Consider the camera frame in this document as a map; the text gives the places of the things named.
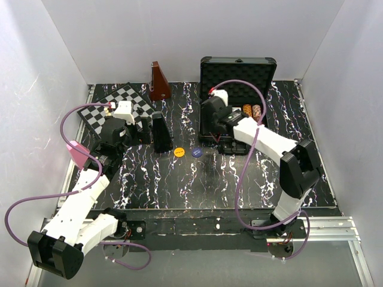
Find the black white chessboard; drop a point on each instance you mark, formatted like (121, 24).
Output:
(94, 116)

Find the yellow big blind button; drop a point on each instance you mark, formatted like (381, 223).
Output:
(179, 152)

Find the blue small blind button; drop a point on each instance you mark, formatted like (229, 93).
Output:
(197, 152)

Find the black chess piece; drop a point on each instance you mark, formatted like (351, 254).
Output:
(139, 111)

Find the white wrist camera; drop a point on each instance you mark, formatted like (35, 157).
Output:
(123, 110)
(222, 94)

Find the black front mounting bar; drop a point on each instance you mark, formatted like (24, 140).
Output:
(191, 230)

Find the rightmost poker chip row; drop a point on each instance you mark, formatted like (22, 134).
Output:
(256, 112)

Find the brown wooden metronome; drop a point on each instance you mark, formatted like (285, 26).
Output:
(159, 86)

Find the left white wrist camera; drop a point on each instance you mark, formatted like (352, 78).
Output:
(123, 110)

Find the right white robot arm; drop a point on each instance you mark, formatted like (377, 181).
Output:
(298, 162)

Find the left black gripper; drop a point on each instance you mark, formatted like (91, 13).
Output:
(143, 136)

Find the black poker chip case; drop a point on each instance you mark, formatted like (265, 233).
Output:
(258, 71)

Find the orange green chip row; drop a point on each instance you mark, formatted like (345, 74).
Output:
(247, 108)

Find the pink metronome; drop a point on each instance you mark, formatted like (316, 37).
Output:
(78, 158)

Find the aluminium rail frame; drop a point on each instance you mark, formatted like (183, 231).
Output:
(320, 247)

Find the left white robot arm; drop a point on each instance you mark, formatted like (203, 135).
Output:
(62, 244)

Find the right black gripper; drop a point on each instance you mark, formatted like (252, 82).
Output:
(207, 127)

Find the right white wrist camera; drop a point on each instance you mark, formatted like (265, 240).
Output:
(222, 94)

